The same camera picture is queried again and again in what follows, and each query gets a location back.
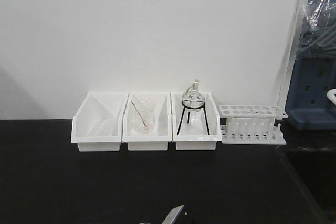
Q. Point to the glass beaker in bin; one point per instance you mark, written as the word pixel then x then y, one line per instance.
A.
pixel 147 110

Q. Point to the silver metal tray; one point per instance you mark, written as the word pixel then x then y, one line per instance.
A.
pixel 175 215

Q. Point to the glass flask with stopper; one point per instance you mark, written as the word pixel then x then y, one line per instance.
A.
pixel 192 99

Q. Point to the white middle storage bin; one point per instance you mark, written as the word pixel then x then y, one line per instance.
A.
pixel 161 136

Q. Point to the white storage bin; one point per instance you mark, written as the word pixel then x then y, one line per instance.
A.
pixel 161 136
pixel 193 136
pixel 97 126

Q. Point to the thin stirring rod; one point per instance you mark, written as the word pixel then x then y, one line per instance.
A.
pixel 139 114

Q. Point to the white right storage bin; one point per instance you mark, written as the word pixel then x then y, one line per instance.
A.
pixel 193 136

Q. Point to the white left storage bin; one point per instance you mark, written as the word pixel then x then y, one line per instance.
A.
pixel 97 126

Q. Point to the white test tube rack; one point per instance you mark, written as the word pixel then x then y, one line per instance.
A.
pixel 252 124

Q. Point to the grey pegboard drying rack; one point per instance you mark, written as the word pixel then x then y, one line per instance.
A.
pixel 307 105

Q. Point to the clear plastic bag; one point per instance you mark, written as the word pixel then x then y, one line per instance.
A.
pixel 317 39

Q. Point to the white lab faucet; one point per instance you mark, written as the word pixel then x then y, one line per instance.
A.
pixel 331 95

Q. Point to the black wire tripod stand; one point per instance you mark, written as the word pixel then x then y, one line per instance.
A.
pixel 193 115

